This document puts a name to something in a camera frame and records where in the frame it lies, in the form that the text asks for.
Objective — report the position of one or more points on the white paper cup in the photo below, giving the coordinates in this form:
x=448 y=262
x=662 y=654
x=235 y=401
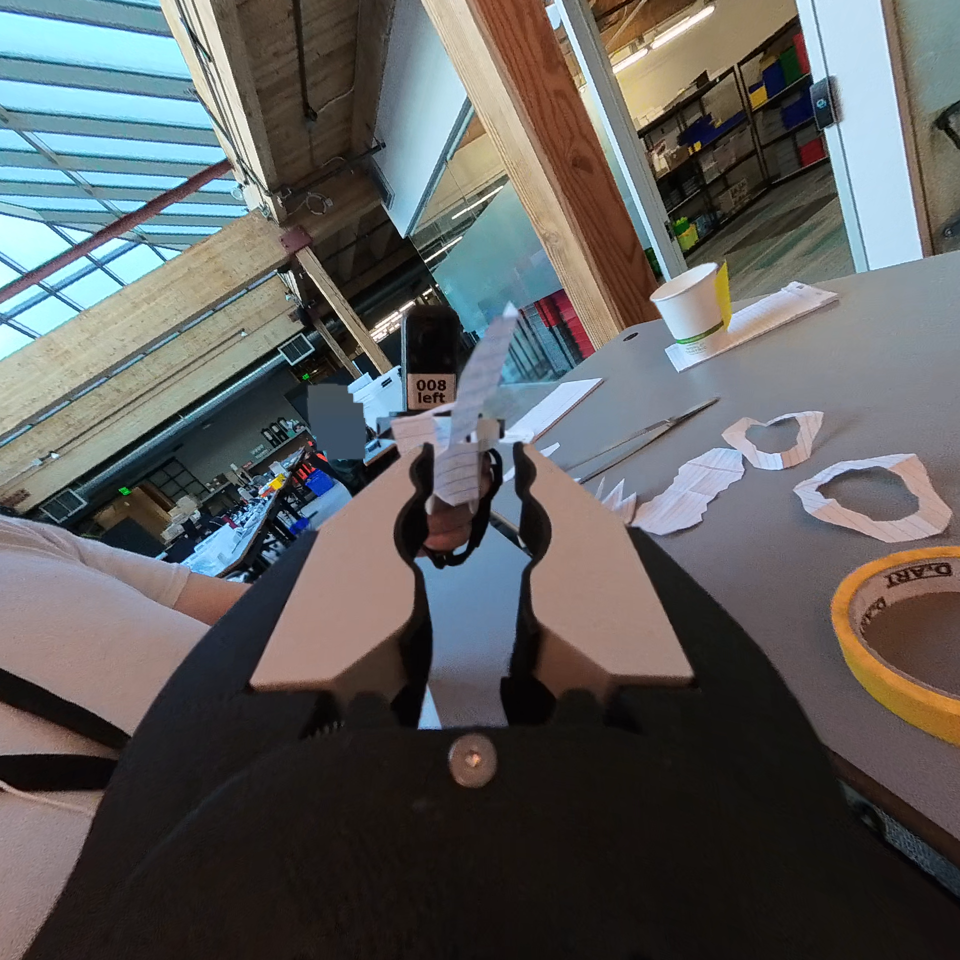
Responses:
x=686 y=307

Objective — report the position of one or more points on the wall air vent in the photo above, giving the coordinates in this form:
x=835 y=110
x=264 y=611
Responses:
x=295 y=349
x=64 y=504

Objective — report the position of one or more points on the blue storage bin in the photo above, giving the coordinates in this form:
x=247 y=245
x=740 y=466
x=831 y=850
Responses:
x=319 y=482

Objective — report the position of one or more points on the person's left forearm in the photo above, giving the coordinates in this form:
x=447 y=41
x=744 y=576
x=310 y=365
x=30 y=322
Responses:
x=214 y=600

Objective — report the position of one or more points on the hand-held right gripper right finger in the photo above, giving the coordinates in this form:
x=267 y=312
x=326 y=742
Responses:
x=600 y=600

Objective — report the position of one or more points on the grey desk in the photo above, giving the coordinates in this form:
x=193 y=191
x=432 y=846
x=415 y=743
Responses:
x=750 y=600

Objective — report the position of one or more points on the wooden pillar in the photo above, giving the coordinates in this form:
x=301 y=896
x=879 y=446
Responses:
x=555 y=165

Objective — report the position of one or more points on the yellow card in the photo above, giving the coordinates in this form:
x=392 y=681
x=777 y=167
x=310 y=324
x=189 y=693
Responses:
x=723 y=292

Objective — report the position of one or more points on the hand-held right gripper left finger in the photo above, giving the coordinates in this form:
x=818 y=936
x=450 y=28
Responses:
x=330 y=600

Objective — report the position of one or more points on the metal storage shelving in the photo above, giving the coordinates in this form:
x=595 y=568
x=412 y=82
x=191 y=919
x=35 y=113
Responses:
x=735 y=135

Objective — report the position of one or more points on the lined paper piece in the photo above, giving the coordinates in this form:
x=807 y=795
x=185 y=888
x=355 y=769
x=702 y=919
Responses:
x=480 y=375

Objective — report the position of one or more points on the person's left hand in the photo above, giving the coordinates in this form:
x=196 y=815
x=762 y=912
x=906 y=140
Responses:
x=450 y=536

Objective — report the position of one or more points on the plain lined notepad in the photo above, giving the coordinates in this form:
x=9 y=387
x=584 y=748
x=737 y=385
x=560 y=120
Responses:
x=562 y=405

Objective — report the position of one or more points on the grey mesh chair seat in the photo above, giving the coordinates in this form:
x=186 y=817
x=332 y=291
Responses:
x=915 y=847

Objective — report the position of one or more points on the jagged lined paper scrap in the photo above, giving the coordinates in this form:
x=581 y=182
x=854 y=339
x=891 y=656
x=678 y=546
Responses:
x=690 y=491

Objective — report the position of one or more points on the cluttered long work table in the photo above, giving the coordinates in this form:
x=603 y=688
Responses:
x=247 y=517

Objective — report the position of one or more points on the small zigzag paper scrap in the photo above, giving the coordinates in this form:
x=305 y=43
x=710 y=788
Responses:
x=619 y=504

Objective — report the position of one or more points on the white cardboard box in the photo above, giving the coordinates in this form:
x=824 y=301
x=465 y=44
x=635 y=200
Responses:
x=375 y=397

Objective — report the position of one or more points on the black door access reader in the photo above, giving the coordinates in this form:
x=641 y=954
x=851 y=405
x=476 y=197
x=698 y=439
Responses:
x=823 y=101

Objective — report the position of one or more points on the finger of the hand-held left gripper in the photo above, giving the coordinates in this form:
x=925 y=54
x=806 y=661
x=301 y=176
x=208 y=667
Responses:
x=412 y=433
x=489 y=433

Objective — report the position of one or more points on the yellow masking tape roll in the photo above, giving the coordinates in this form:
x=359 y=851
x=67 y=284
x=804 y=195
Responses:
x=844 y=622

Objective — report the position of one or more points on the lined notepad with printed header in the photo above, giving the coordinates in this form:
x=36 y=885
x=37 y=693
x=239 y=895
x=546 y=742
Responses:
x=780 y=315

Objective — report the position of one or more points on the person's white shirt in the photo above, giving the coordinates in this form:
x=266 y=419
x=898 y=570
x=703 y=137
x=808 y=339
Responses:
x=75 y=637

